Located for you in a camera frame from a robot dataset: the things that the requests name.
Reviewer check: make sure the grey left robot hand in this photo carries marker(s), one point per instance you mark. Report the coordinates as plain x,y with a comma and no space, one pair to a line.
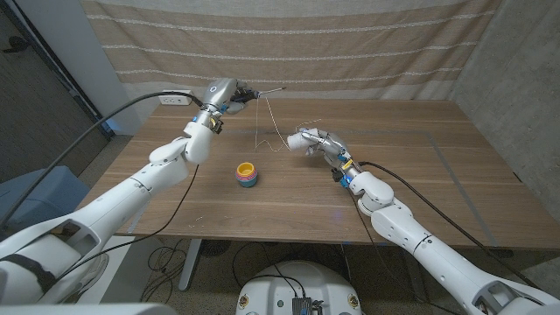
221,94

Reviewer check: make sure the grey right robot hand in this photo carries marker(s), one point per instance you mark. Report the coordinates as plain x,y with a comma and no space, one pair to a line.
334,146

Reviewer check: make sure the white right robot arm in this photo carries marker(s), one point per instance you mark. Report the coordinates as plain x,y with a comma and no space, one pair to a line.
437,258

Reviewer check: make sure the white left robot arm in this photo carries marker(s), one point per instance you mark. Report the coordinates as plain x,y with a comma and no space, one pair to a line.
114,205

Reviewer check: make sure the white power strip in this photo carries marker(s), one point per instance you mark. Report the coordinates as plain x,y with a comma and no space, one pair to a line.
172,100

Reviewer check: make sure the beige striped backdrop cloth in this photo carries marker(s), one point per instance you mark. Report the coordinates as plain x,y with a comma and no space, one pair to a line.
284,44

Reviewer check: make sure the stacked colourful cups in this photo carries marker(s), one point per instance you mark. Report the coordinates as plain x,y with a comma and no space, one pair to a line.
246,175

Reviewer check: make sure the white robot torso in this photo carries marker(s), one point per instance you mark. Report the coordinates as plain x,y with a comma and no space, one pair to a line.
280,289

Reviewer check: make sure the grey torso electronics module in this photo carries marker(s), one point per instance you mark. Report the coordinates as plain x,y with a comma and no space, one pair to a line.
302,306

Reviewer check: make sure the blue upholstered chair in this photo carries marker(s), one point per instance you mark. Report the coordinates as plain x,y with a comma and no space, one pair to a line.
52,192

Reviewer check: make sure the white floor board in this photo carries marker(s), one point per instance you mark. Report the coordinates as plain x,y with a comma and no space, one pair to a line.
118,267

